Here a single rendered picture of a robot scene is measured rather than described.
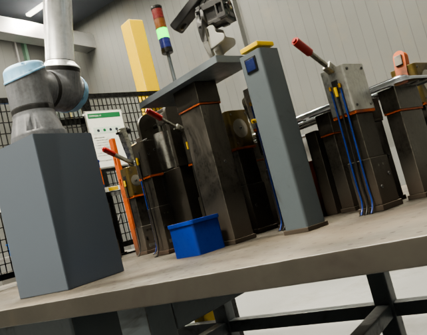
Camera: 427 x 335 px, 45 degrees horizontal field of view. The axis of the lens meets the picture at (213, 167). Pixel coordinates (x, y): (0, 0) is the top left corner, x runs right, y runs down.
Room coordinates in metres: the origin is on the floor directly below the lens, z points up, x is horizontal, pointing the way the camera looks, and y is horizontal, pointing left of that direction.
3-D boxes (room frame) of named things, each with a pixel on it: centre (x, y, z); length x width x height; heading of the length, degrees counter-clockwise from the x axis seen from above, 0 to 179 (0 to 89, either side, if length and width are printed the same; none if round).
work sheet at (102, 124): (2.64, 0.49, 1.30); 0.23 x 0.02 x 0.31; 131
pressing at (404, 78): (1.79, -0.12, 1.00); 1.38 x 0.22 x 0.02; 41
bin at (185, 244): (1.36, 0.09, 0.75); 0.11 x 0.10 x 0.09; 41
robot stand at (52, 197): (1.40, 0.45, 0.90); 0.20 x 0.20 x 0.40; 57
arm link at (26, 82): (1.40, 0.44, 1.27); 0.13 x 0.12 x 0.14; 156
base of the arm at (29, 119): (1.40, 0.45, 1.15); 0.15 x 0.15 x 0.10
